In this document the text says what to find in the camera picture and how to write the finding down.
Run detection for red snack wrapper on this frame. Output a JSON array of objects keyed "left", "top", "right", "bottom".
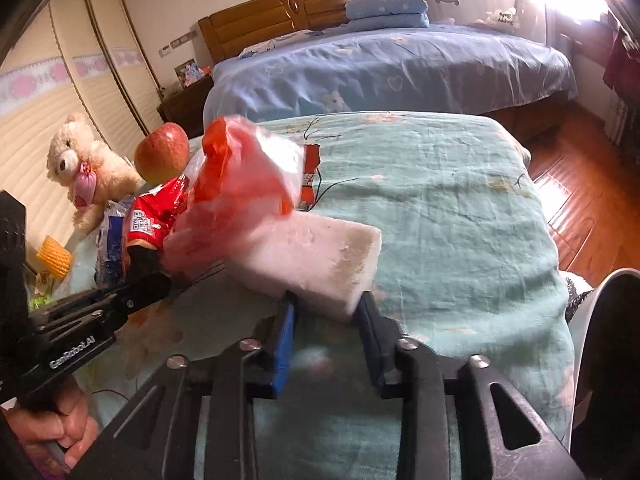
[{"left": 124, "top": 142, "right": 322, "bottom": 256}]

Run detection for white foam block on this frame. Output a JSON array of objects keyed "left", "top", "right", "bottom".
[{"left": 224, "top": 211, "right": 382, "bottom": 323}]

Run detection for red white plastic bag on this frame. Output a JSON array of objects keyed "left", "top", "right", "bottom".
[{"left": 163, "top": 116, "right": 305, "bottom": 275}]

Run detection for round white trash bin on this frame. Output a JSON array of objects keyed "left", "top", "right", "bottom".
[{"left": 568, "top": 269, "right": 639, "bottom": 479}]

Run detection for person's left hand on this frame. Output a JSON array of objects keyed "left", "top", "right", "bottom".
[{"left": 2, "top": 376, "right": 100, "bottom": 479}]

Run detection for orange foam net by bear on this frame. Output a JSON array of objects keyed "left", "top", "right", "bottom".
[{"left": 36, "top": 235, "right": 73, "bottom": 281}]

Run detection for blue purple snack packet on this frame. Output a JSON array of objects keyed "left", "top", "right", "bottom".
[{"left": 94, "top": 195, "right": 134, "bottom": 288}]

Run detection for cream teddy bear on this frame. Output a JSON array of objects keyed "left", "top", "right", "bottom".
[{"left": 47, "top": 113, "right": 144, "bottom": 234}]

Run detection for teal floral bed sheet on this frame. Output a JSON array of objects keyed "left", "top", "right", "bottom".
[{"left": 77, "top": 112, "right": 574, "bottom": 479}]

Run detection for red apple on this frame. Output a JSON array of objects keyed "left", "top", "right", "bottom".
[{"left": 134, "top": 122, "right": 190, "bottom": 185}]

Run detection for dark wooden nightstand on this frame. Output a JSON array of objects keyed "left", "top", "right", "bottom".
[{"left": 157, "top": 75, "right": 214, "bottom": 139}]

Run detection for framed photo on nightstand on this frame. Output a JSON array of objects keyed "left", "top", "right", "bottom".
[{"left": 175, "top": 58, "right": 205, "bottom": 89}]

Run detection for large bed blue cover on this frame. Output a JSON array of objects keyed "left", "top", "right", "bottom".
[{"left": 203, "top": 25, "right": 577, "bottom": 125}]

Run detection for hanging dark red clothes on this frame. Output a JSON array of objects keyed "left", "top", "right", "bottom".
[{"left": 603, "top": 29, "right": 640, "bottom": 106}]

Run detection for small plush on big bed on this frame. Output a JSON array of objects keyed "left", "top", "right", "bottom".
[{"left": 476, "top": 6, "right": 520, "bottom": 29}]

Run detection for wooden headboard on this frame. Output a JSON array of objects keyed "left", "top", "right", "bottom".
[{"left": 198, "top": 0, "right": 350, "bottom": 64}]

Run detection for folded blue blankets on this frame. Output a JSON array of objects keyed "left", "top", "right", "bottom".
[{"left": 345, "top": 0, "right": 430, "bottom": 32}]

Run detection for grey baby bed rail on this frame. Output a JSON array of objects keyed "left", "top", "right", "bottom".
[{"left": 426, "top": 0, "right": 555, "bottom": 46}]

